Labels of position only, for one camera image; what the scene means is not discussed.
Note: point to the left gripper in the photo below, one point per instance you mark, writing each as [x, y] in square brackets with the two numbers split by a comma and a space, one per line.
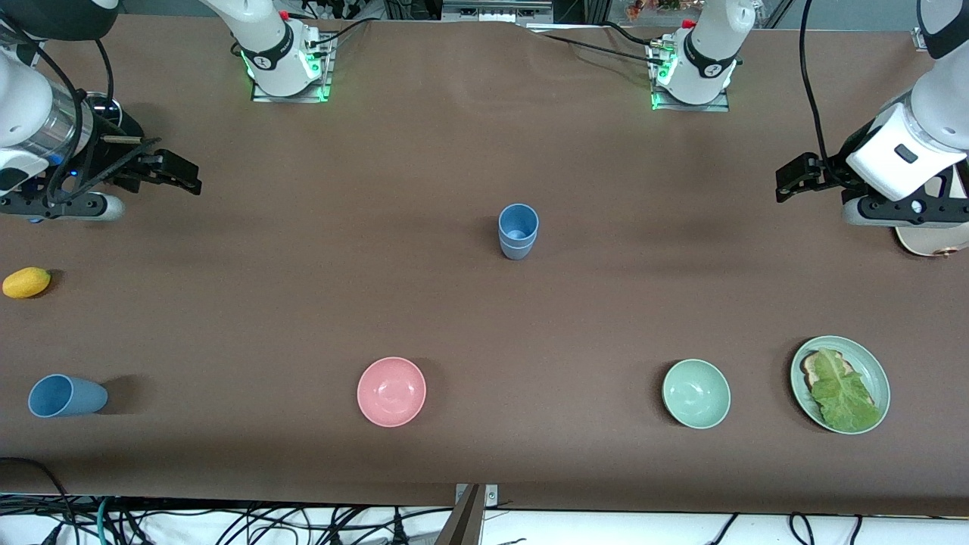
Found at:
[846, 165]

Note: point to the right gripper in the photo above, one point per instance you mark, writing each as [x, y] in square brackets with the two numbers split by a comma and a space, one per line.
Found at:
[113, 155]

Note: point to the blue plastic cup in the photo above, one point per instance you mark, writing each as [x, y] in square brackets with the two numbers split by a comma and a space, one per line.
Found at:
[518, 223]
[68, 397]

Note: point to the blue cup holding tissue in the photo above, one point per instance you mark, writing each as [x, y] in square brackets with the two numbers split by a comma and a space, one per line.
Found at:
[518, 253]

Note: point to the metal base plate left arm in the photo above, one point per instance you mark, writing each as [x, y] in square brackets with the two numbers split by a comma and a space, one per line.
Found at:
[658, 102]

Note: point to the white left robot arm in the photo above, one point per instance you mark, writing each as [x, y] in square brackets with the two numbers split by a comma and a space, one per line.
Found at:
[711, 45]

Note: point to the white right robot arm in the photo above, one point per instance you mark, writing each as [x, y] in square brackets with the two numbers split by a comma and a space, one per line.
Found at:
[265, 38]

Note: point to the metal base plate right arm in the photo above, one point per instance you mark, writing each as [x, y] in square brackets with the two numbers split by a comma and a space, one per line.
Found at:
[327, 76]

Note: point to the black pot with glass lid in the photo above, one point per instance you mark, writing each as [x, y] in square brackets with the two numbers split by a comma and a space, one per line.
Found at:
[130, 127]

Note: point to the cream toaster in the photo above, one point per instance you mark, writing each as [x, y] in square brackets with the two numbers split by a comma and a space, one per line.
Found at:
[931, 242]

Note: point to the yellow lemon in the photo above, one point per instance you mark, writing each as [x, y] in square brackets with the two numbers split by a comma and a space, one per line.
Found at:
[26, 283]

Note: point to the toast bread slice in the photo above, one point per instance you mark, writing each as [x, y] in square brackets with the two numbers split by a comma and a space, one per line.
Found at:
[813, 369]

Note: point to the pale green plate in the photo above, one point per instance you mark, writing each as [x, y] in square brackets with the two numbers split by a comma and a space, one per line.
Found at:
[874, 372]

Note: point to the green lettuce leaf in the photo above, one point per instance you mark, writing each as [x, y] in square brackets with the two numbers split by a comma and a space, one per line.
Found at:
[844, 397]

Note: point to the pale green bowl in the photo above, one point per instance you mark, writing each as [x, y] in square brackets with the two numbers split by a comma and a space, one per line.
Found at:
[696, 393]

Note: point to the pink bowl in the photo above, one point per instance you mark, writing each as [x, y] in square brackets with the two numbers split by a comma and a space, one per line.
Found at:
[391, 392]

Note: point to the silver device box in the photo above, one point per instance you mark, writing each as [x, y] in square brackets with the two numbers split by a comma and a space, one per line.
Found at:
[496, 10]

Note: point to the grey metal table bracket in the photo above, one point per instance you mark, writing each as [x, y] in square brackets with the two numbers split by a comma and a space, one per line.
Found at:
[469, 518]

